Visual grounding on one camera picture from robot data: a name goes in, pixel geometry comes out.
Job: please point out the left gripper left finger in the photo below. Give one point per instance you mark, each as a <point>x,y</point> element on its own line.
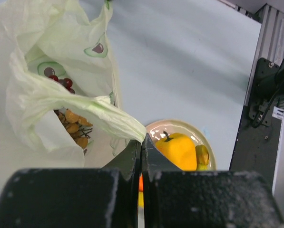
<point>124,209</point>

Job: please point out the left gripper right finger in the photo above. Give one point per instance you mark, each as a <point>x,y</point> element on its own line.
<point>152,162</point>

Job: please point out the yellow fake pear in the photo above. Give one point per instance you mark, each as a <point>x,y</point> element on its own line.
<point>179,149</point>

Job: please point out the beige round plate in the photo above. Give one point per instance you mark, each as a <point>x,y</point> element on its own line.
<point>171,126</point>

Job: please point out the brown fake nuts cluster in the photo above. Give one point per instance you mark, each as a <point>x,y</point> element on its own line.
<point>76,126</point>

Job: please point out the translucent plastic avocado-print bag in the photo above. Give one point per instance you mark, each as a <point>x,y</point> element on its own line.
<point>39,38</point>

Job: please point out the dark red fake grapes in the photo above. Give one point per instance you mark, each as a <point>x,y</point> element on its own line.
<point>66,82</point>

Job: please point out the orange fake persimmon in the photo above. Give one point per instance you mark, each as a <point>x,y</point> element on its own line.
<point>141,189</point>

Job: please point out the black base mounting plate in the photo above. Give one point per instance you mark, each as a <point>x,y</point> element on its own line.
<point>258,138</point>

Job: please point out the aluminium frame rail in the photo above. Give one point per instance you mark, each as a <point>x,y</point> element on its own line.
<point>270,44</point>

